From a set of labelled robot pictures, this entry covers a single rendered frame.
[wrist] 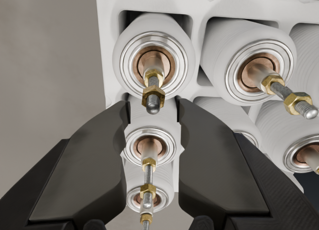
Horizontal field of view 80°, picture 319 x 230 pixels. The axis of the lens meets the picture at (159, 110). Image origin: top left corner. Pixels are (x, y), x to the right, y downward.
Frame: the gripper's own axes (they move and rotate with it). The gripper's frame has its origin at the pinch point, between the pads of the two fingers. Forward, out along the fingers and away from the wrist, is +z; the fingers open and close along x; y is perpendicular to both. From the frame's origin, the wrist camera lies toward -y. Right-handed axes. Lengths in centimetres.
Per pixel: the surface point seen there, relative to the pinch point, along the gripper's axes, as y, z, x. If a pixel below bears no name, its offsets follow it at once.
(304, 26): -1.5, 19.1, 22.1
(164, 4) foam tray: -5.1, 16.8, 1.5
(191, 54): -0.5, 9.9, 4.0
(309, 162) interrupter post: 14.7, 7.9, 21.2
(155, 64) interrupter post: -0.4, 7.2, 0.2
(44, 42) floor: 2.1, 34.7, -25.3
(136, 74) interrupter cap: 1.4, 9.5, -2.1
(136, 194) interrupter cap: 22.3, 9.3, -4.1
